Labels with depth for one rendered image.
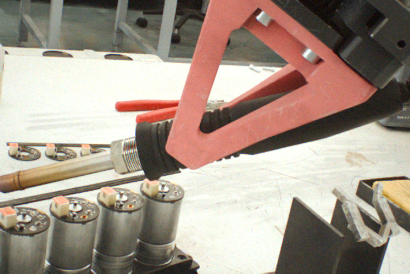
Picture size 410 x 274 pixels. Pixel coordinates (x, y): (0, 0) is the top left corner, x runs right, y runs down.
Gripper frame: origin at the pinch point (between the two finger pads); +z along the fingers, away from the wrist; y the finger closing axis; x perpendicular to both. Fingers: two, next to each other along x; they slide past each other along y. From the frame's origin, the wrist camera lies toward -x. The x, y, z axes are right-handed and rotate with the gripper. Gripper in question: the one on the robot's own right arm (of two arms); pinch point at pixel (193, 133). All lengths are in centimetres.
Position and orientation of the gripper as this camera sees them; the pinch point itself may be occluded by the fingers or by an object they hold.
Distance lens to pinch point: 28.4
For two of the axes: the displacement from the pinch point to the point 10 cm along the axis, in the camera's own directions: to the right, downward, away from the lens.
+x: 7.8, 6.0, 1.6
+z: -6.2, 7.3, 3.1
